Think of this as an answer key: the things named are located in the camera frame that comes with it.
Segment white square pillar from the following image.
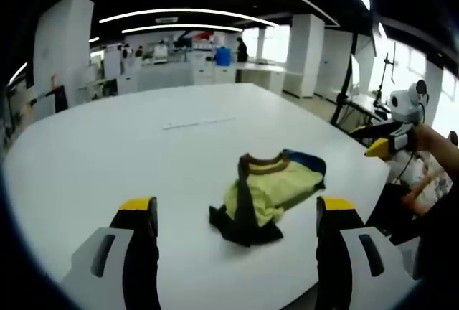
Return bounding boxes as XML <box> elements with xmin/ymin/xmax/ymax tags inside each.
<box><xmin>32</xmin><ymin>0</ymin><xmax>95</xmax><ymax>121</ymax></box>
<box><xmin>283</xmin><ymin>13</ymin><xmax>326</xmax><ymax>98</ymax></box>

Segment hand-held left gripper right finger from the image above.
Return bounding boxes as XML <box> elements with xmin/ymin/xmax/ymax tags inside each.
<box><xmin>315</xmin><ymin>195</ymin><xmax>425</xmax><ymax>310</ymax></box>

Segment white counter cabinets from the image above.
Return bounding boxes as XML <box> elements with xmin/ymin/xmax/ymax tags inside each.
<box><xmin>114</xmin><ymin>59</ymin><xmax>288</xmax><ymax>95</ymax></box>

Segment short curved ceiling light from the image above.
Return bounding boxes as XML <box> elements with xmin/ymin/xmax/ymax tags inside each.
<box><xmin>121</xmin><ymin>23</ymin><xmax>245</xmax><ymax>35</ymax></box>

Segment long curved ceiling light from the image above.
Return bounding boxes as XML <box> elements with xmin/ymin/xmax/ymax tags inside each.
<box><xmin>98</xmin><ymin>8</ymin><xmax>281</xmax><ymax>28</ymax></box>

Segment black slanted stand pole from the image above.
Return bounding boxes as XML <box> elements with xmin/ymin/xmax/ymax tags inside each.
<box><xmin>329</xmin><ymin>32</ymin><xmax>360</xmax><ymax>125</ymax></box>

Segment person's dark trousers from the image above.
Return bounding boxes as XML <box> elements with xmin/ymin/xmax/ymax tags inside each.
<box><xmin>364</xmin><ymin>182</ymin><xmax>459</xmax><ymax>253</ymax></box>

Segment person's right hand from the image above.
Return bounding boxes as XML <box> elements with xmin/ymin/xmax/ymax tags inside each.
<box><xmin>411</xmin><ymin>124</ymin><xmax>443</xmax><ymax>154</ymax></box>

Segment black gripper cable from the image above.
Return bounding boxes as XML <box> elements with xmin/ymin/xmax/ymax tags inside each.
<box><xmin>393</xmin><ymin>151</ymin><xmax>417</xmax><ymax>186</ymax></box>

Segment blue barrel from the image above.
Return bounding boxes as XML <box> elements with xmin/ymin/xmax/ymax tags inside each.
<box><xmin>214</xmin><ymin>47</ymin><xmax>232</xmax><ymax>67</ymax></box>

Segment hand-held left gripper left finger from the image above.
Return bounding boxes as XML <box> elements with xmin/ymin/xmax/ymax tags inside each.
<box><xmin>59</xmin><ymin>197</ymin><xmax>162</xmax><ymax>310</ymax></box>

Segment yellow-green garment with dark trim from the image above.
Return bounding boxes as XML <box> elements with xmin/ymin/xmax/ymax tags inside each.
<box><xmin>209</xmin><ymin>149</ymin><xmax>328</xmax><ymax>248</ymax></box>

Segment black clamp stand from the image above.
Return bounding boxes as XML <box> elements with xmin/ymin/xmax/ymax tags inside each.
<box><xmin>374</xmin><ymin>42</ymin><xmax>398</xmax><ymax>111</ymax></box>

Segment person's patterned light shirt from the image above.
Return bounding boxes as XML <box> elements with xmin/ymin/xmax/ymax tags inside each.
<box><xmin>389</xmin><ymin>151</ymin><xmax>455</xmax><ymax>215</ymax></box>

